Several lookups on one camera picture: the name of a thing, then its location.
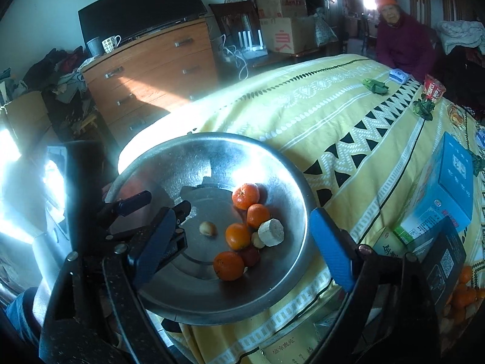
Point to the white polka dot mug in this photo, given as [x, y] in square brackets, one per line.
[111, 44]

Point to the red instant noodle cup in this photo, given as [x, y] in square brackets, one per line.
[432, 90]

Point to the brown longan fruit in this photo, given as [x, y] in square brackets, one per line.
[257, 240]

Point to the black printed carton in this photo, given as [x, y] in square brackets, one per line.
[443, 261]

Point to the wooden chest of drawers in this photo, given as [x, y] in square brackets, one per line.
[151, 72]

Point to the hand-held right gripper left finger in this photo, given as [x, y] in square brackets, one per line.
[151, 250]

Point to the round metal basin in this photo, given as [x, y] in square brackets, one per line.
[212, 299]

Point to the plain brown cardboard box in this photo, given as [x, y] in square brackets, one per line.
[26, 117]

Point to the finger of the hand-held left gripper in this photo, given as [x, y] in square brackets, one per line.
[127, 204]
[182, 211]

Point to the pile of oranges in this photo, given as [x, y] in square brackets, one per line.
[464, 295]

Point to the dark wooden table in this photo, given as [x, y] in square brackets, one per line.
[280, 59]

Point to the cardboard box with red print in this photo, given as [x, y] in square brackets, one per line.
[288, 34]

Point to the blue and green carton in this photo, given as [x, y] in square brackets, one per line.
[451, 189]

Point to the white router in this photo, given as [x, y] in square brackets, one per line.
[252, 51]

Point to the blue and white packet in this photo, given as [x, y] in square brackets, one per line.
[399, 76]

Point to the pile of clothes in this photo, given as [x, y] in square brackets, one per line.
[460, 32]

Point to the black flat television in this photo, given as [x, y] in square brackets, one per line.
[140, 7]

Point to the small beige round nut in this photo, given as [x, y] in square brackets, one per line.
[207, 228]

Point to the printed plastic bag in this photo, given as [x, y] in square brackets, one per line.
[324, 26]

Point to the dark wooden chair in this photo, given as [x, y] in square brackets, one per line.
[227, 11]

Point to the green leafy vegetable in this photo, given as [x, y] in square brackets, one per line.
[375, 86]
[422, 108]
[479, 163]

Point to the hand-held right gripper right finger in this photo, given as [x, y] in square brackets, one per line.
[333, 250]

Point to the red cherry tomato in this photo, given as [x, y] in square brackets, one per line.
[251, 257]

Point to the heap of clothes and bags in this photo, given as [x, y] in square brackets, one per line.
[64, 76]

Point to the grey cup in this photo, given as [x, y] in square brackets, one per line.
[93, 47]

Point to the orange snack packet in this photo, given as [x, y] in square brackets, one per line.
[454, 115]

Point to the mandarin orange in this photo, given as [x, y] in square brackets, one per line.
[245, 196]
[258, 215]
[238, 236]
[228, 265]

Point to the blue denim cloth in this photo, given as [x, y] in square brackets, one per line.
[21, 311]

